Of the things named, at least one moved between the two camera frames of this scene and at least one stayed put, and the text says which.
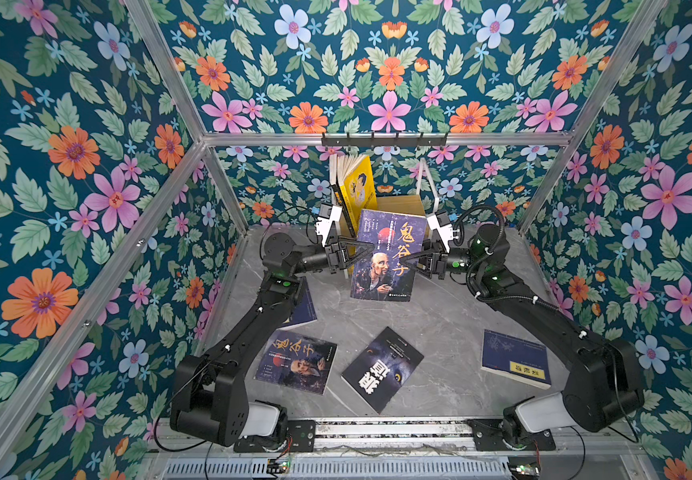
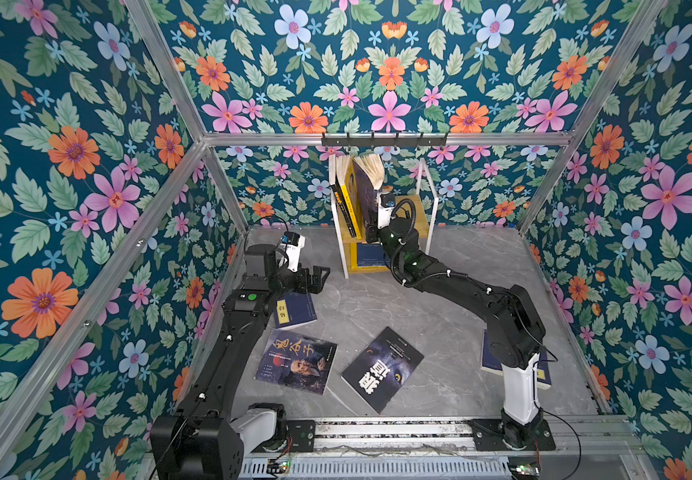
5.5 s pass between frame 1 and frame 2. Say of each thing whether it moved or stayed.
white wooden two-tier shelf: moved
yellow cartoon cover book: stayed
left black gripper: moved
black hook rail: stayed
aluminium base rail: stayed
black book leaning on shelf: stayed
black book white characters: stayed
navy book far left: stayed
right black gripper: moved
